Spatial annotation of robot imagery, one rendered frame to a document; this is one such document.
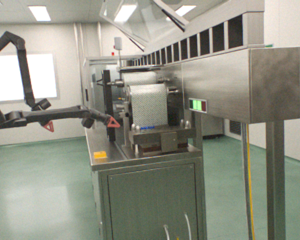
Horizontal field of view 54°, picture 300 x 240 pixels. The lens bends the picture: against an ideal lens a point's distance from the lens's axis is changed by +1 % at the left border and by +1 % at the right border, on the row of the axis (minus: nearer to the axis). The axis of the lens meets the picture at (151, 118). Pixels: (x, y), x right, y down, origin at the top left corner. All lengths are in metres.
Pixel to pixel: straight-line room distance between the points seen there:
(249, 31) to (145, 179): 0.99
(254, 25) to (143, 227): 1.25
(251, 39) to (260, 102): 0.25
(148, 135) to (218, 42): 0.66
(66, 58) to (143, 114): 5.66
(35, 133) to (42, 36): 2.30
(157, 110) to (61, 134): 5.73
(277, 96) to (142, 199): 0.96
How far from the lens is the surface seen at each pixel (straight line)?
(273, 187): 1.47
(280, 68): 1.31
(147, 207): 1.81
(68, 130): 7.52
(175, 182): 1.81
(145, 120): 1.93
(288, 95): 1.33
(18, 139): 7.67
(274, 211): 1.51
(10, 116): 1.75
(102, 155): 1.79
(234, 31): 1.40
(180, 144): 1.83
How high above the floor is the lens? 1.34
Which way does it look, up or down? 8 degrees down
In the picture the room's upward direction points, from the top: 4 degrees counter-clockwise
